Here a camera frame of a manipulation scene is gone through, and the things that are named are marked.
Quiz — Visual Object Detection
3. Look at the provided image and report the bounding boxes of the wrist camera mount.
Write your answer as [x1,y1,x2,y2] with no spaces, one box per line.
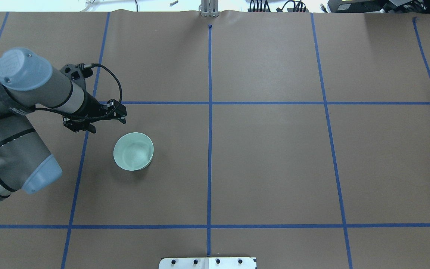
[59,63,94,91]

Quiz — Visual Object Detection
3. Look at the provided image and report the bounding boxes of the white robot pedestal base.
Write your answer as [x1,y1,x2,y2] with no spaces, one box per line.
[158,257,258,269]

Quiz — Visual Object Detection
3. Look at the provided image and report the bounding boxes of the metal clamp bracket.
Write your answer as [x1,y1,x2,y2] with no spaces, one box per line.
[199,0,219,18]

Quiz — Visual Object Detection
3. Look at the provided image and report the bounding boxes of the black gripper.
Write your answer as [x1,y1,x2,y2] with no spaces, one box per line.
[63,93,127,133]

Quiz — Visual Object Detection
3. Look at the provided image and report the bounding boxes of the mint green bowl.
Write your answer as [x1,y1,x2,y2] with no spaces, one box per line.
[113,132,154,171]

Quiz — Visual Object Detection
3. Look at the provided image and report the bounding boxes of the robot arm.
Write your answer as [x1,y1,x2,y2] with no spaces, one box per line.
[0,47,127,202]

